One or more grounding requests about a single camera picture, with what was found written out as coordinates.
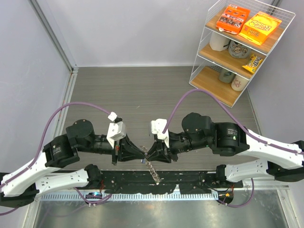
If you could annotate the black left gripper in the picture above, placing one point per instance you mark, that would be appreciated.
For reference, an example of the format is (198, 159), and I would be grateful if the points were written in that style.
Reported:
(125, 150)

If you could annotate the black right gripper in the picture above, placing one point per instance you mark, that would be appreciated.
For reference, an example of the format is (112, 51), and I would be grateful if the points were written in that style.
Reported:
(160, 152)

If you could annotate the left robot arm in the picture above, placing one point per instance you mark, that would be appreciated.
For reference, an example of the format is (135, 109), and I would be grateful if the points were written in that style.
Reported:
(32, 181)

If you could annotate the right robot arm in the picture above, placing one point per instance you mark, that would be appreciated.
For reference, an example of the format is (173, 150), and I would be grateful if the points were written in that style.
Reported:
(283, 161)

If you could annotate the grey-green mug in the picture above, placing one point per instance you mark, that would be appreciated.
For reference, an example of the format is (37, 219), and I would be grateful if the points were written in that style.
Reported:
(226, 76)

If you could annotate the white mug red writing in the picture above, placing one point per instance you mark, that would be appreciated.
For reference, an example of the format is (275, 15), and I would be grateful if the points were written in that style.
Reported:
(239, 83)

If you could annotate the white paper roll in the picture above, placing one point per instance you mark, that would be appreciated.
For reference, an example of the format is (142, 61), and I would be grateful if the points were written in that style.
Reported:
(218, 42)

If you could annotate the grey cartoon mug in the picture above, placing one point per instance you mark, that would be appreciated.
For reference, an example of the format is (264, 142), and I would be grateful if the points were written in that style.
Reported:
(238, 50)

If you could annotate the yellow candy packet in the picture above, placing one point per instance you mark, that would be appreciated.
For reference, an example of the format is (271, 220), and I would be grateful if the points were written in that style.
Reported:
(253, 63)

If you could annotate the orange snack box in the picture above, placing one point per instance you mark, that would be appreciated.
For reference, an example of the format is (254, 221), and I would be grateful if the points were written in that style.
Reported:
(232, 19)

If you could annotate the yellow snack bag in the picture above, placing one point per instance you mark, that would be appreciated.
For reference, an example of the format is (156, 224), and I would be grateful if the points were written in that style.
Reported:
(258, 29)

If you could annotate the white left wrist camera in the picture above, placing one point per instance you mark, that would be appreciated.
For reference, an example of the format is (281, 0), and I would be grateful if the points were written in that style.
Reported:
(116, 132)

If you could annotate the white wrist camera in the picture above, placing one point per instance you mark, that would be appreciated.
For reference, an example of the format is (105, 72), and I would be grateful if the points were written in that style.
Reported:
(116, 132)
(156, 128)

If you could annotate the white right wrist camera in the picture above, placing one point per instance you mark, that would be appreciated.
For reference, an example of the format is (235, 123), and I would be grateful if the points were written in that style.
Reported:
(156, 128)

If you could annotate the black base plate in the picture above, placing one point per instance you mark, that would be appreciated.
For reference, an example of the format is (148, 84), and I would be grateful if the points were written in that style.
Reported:
(188, 182)

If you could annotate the white slotted cable duct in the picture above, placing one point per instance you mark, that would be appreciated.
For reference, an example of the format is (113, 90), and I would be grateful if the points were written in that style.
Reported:
(175, 196)

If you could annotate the white wire shelf rack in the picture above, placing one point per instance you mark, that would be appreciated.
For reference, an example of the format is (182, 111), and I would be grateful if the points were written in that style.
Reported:
(237, 38)

